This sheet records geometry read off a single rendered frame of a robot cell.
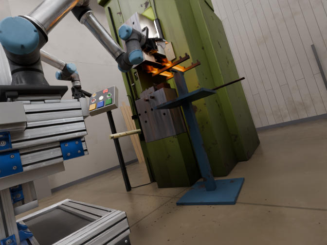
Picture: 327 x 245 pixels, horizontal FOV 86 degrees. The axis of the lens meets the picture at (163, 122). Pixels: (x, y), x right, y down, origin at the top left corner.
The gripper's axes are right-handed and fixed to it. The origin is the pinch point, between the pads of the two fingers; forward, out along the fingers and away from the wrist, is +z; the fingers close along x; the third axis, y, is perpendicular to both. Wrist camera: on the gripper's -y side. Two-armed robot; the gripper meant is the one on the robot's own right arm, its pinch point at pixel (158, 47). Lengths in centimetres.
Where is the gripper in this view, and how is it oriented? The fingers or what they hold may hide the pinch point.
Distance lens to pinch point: 130.6
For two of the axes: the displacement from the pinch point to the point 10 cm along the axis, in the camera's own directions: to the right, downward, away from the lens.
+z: 5.2, -0.7, 8.5
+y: 2.6, 9.6, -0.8
